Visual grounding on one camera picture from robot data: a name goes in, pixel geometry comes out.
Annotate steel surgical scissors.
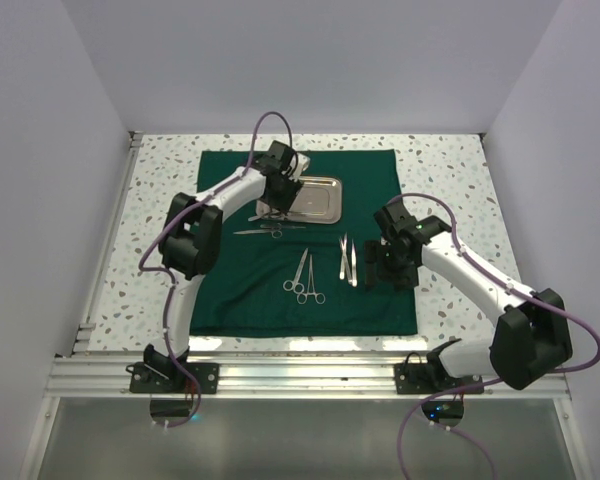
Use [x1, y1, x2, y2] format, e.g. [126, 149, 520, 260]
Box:
[283, 249, 308, 294]

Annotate steel tweezers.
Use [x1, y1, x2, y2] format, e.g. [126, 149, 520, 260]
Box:
[339, 235, 351, 282]
[347, 237, 358, 288]

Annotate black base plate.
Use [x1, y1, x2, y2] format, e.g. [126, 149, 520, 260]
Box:
[393, 352, 484, 395]
[125, 362, 220, 395]

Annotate stainless steel instrument tray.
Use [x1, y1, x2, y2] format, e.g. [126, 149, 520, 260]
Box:
[255, 176, 343, 225]

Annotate small steel scissors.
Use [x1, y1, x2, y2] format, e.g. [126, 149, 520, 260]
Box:
[234, 224, 304, 239]

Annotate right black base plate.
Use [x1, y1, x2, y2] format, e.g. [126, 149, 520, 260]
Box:
[393, 352, 484, 395]

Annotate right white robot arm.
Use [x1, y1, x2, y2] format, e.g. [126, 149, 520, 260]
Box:
[364, 200, 573, 393]

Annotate aluminium mounting rail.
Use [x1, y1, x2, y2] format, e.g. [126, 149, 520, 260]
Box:
[43, 349, 571, 401]

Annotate steel scalpel handle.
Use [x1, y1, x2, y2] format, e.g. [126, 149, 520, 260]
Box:
[248, 211, 287, 222]

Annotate steel forceps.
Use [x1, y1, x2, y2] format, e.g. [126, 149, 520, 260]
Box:
[296, 255, 326, 305]

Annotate dark green surgical cloth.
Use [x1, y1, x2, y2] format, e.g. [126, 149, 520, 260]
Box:
[190, 150, 417, 338]

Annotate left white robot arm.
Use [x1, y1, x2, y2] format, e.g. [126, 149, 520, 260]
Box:
[139, 141, 310, 393]

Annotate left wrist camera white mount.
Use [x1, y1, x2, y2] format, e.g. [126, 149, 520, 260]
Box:
[293, 153, 311, 178]

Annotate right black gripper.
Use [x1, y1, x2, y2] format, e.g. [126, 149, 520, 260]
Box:
[364, 239, 419, 293]

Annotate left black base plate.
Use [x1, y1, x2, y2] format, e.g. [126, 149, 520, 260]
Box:
[125, 362, 220, 395]

